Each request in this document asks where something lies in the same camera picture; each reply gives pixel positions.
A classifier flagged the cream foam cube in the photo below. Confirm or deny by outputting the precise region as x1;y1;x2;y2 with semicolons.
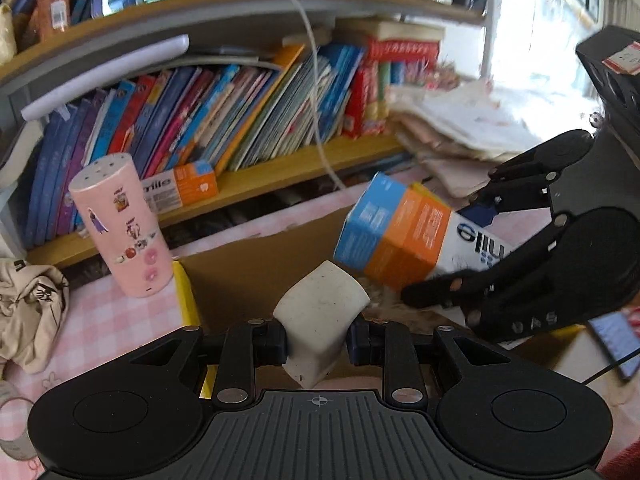
273;260;370;389

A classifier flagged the usmile white orange box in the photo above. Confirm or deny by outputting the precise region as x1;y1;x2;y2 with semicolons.
333;172;513;292

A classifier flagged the clear packing tape roll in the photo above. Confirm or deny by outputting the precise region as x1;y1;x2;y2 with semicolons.
1;380;37;462

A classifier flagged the black smartphone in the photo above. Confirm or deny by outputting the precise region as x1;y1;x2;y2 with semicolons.
588;311;639;382

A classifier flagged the yellow cardboard box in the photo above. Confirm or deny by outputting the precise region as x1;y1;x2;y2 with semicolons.
175;206;586;392

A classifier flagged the stack of papers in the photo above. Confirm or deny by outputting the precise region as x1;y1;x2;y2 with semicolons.
388;79;539;200

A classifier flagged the pink sticker cylinder canister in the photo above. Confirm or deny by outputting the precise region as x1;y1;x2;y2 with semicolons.
68;153;172;298

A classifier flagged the row of children's books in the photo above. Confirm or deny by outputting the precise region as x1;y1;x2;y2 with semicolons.
22;20;442;248

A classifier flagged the cream canvas tote bag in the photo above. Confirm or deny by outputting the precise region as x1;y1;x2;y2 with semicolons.
0;258;70;374

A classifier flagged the white foam tube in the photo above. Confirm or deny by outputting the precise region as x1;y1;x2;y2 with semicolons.
21;34;190;122

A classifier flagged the white charging cable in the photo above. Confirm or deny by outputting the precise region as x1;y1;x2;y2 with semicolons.
234;0;346;191

